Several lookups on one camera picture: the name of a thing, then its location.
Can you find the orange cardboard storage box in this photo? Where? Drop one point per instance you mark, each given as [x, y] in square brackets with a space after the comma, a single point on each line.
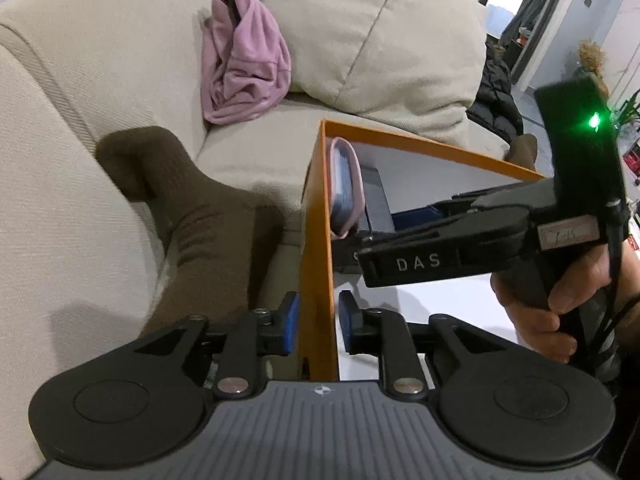
[425, 171]

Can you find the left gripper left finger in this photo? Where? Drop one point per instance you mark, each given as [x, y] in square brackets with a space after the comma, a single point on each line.
[241, 371]

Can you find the pink edged pouch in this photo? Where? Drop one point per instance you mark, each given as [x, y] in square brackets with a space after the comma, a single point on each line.
[347, 201]

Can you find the beige sofa cushion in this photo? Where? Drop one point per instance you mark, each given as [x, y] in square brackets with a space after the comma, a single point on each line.
[412, 64]

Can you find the brown sock left foot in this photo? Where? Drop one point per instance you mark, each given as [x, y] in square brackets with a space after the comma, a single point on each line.
[211, 224]

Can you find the golden bust statue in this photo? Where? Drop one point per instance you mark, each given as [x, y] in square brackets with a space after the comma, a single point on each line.
[591, 59]

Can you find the dark grey box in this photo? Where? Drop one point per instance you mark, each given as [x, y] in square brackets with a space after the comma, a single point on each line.
[377, 217]

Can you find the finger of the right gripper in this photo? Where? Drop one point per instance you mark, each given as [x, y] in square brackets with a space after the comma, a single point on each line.
[430, 232]
[525, 194]

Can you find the person's right hand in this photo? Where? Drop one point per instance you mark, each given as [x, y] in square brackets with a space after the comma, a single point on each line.
[540, 328]

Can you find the brown sock foot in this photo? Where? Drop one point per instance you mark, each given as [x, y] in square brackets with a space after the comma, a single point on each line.
[523, 151]
[211, 224]

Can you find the brown sock right foot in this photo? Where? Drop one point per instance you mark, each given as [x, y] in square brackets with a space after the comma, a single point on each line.
[523, 151]

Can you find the pink crumpled cloth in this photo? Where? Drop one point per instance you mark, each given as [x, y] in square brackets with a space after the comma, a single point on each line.
[246, 64]

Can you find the green potted plant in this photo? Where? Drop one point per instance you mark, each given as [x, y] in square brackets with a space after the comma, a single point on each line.
[627, 114]

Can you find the black puffer jacket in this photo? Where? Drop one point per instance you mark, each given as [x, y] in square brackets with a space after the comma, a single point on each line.
[494, 108]

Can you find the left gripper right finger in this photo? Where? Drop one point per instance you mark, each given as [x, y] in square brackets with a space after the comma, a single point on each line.
[385, 335]

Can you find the black camera box green light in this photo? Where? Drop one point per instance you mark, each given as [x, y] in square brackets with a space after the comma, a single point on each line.
[585, 157]

